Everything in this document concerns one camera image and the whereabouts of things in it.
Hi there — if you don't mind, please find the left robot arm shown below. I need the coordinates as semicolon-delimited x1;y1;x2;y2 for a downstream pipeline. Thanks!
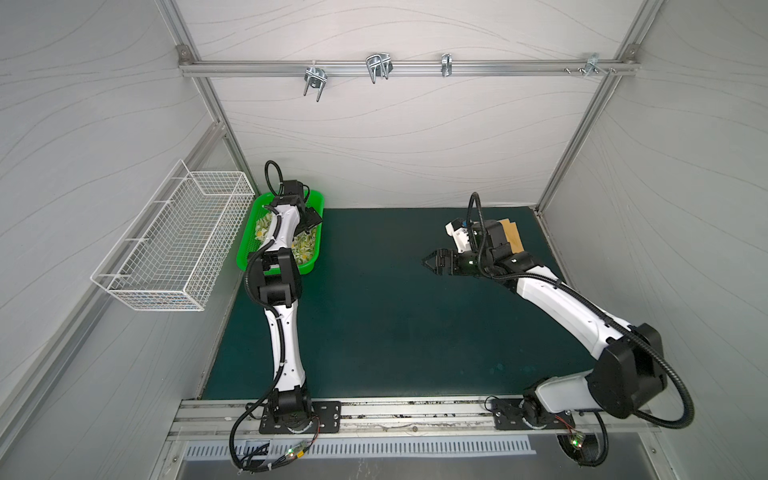
245;193;322;432

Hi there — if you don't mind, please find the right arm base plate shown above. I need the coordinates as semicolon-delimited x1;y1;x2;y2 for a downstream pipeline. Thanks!
483;396;575;431

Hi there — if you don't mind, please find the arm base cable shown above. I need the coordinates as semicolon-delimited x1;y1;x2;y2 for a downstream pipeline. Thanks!
227;401;319;474
554;410;611;469

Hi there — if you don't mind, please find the green plastic basket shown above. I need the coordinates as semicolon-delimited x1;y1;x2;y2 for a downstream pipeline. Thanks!
236;193;322;275

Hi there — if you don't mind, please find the small metal ring hook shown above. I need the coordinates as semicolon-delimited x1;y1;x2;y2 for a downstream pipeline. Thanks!
441;53;453;78

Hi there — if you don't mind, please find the white slotted cable duct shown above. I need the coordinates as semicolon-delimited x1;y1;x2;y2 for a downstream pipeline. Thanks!
184;435;537;461

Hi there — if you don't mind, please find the metal u-bolt clamp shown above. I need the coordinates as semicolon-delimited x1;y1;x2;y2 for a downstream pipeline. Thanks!
303;63;328;103

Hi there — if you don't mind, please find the dark green table mat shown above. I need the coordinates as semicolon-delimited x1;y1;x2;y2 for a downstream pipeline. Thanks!
202;206;601;400

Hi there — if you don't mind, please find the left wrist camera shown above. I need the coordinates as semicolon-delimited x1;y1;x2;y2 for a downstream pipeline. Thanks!
281;180;306;198

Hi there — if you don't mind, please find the metal bracket with bolts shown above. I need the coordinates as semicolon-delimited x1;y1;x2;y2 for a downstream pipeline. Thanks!
564;52;617;78

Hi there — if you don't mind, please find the metal double hook clamp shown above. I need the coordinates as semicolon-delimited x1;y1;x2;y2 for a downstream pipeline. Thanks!
365;52;393;84

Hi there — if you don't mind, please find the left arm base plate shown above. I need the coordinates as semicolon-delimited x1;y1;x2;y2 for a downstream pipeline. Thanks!
259;401;342;435

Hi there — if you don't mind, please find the floral patterned skirt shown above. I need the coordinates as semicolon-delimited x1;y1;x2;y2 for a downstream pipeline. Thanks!
253;213;319;267

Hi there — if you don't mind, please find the yellow skirt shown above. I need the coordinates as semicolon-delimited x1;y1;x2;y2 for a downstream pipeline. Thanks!
499;219;524;254

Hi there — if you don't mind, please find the aluminium crossbar rail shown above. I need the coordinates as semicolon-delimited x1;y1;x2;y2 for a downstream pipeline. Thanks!
179;57;641;78

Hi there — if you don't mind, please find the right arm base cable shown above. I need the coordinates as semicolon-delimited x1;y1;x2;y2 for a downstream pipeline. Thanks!
554;410;611;469

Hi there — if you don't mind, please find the left arm base cable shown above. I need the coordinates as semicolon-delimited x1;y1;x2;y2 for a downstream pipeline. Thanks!
227;401;319;474

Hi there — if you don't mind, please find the white wire basket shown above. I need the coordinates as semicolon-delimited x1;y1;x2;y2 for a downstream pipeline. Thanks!
90;160;254;312

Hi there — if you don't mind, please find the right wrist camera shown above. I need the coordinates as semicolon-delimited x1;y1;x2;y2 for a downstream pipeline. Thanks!
445;218;474;253

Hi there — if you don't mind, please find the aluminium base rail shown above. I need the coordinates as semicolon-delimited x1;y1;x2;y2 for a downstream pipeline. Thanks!
166;394;660;441

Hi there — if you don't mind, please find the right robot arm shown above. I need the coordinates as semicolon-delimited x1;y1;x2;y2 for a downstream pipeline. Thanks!
422;219;695;430

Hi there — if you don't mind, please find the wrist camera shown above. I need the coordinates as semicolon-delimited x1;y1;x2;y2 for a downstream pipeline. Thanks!
445;218;474;253
281;180;306;198

